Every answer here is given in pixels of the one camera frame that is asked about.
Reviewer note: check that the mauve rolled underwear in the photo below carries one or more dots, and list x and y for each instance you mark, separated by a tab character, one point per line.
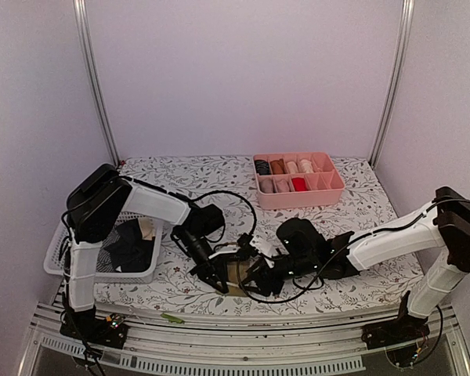
282	186

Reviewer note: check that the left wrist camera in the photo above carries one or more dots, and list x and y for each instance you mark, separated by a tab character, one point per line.
239	250

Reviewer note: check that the cream rolled underwear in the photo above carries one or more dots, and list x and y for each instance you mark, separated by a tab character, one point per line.
306	166

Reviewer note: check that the grey pink rolled underwear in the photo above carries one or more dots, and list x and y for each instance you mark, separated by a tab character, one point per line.
266	186

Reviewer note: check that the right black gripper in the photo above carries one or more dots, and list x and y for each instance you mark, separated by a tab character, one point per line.
265	281

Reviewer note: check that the right aluminium frame post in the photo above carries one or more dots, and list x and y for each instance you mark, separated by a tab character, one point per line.
402	42

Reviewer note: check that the olive green underwear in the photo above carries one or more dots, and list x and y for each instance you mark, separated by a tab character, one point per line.
229	272

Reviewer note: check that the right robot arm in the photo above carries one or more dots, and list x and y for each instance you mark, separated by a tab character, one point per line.
443	223

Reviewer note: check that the left aluminium frame post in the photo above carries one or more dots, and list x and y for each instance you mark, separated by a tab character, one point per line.
82	23

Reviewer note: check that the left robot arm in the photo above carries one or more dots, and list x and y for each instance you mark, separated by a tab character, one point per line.
94	207

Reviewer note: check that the black striped rolled underwear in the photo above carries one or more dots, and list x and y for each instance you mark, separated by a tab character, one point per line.
262	167

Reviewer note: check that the pale pink rolled underwear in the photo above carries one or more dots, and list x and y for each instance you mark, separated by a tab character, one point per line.
292	167

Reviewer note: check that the floral tablecloth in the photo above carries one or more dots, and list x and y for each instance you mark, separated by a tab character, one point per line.
229	182

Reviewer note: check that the dark navy underwear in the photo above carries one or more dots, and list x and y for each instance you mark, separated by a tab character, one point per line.
130	253

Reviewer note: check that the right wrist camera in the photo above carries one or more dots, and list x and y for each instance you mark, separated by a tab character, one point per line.
264	247

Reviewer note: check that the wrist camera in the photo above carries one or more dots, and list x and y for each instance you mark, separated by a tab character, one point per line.
239	250
264	247

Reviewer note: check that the cream underwear in basket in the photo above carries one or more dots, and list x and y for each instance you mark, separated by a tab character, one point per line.
147	228

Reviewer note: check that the aluminium front rail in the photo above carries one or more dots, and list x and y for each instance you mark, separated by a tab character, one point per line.
311	344

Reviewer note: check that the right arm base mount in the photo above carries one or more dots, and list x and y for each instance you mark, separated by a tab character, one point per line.
403	328

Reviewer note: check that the aluminium frame post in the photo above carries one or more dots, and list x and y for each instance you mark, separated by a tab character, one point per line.
82	23
402	42

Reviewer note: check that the grey striped underwear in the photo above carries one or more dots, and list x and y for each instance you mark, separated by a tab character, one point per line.
104	262

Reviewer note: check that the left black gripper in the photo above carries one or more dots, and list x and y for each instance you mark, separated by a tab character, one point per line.
215	268

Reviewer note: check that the green tape scrap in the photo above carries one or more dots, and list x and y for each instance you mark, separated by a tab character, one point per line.
172	319

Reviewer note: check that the brown rolled underwear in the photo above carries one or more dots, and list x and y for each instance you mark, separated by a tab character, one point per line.
277	166

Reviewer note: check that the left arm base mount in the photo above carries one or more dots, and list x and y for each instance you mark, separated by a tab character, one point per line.
110	331

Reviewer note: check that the red rolled underwear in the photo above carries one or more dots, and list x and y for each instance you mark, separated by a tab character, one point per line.
299	184

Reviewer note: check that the pink divided organizer box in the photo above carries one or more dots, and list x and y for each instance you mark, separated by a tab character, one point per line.
325	186

